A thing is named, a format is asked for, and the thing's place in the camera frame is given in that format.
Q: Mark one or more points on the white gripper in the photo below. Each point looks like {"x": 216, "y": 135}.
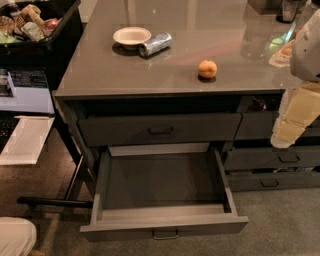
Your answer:
{"x": 307, "y": 50}

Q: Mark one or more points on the grey drawer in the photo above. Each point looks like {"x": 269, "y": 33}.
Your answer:
{"x": 158, "y": 129}
{"x": 257, "y": 180}
{"x": 162, "y": 197}
{"x": 259, "y": 154}
{"x": 258, "y": 125}

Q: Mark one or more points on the white robot base corner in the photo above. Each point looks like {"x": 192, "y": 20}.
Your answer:
{"x": 17, "y": 236}

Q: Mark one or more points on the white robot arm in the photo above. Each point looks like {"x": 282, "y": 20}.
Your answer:
{"x": 300, "y": 106}

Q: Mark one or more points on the snack bags in drawer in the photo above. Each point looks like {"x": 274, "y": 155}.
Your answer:
{"x": 257, "y": 104}

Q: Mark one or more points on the glass jar of snacks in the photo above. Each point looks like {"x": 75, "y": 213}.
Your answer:
{"x": 283, "y": 53}

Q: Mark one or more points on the orange fruit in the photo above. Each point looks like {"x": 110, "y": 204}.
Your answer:
{"x": 207, "y": 69}

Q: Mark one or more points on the clear empty glass container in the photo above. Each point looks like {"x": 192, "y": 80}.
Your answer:
{"x": 256, "y": 34}

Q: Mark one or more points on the dark appliance at top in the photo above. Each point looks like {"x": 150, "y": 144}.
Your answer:
{"x": 285, "y": 10}

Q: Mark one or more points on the silver blue drink can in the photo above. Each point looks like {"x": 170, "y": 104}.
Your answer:
{"x": 155, "y": 44}

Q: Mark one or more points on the white paper bowl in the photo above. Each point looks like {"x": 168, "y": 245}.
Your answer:
{"x": 131, "y": 37}

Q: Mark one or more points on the white labelled box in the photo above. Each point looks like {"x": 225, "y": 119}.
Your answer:
{"x": 25, "y": 91}

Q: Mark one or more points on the white paper sheet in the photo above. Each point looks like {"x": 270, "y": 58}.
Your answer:
{"x": 27, "y": 140}

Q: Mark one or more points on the black bin of snacks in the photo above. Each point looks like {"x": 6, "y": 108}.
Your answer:
{"x": 39, "y": 33}

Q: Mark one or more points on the black cart frame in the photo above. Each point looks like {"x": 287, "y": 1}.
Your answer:
{"x": 76, "y": 177}

